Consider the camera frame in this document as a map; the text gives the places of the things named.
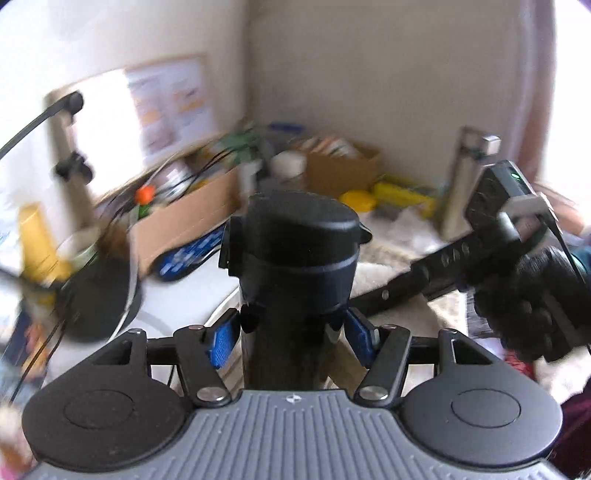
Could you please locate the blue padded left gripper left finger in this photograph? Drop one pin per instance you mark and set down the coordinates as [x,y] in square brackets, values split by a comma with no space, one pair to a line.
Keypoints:
[224,334]

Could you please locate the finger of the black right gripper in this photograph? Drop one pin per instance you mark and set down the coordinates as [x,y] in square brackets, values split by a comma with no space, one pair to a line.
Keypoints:
[432,277]

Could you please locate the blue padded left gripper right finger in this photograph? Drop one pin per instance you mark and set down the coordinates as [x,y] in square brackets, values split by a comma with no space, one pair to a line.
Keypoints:
[363,337]

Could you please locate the white fluffy cloth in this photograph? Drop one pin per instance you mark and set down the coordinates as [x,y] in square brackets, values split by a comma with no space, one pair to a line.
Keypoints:
[399,239]

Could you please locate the black thermos flask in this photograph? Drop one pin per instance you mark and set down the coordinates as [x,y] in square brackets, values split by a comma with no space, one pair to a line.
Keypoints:
[294,254]

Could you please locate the black gloved right hand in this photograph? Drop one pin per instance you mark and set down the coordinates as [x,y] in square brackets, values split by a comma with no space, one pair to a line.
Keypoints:
[519,308]

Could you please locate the blue remote control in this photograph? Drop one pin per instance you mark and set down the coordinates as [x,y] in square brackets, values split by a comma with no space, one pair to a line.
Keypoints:
[177,263]

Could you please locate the stainless steel thermos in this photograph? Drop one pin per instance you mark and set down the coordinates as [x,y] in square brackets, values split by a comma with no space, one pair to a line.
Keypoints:
[474,150]

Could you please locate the yellow tin box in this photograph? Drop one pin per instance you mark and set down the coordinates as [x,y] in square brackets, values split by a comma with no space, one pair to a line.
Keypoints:
[405,194]

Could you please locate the yellow lid plastic jar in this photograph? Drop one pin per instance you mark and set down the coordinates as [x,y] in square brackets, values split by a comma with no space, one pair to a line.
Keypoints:
[361,201]

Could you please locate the long cardboard box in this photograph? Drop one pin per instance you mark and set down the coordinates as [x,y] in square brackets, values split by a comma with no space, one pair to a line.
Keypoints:
[177,223]

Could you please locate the black round lamp base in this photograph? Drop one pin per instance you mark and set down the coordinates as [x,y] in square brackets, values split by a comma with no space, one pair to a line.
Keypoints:
[94,299]

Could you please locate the small cardboard box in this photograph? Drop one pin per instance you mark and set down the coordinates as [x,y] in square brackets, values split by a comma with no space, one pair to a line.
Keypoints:
[337,165]

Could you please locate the green bottle orange cap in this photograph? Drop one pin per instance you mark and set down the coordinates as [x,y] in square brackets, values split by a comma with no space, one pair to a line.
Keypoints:
[143,197]

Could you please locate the clear jar white lid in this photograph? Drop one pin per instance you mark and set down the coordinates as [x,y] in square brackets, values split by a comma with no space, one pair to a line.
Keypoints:
[288,165]

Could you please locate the yellow cylindrical can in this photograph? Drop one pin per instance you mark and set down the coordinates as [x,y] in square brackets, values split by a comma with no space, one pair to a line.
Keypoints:
[41,263]

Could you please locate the framed baby photo picture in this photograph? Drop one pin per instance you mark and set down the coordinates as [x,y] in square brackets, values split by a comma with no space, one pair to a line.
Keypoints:
[133,118]

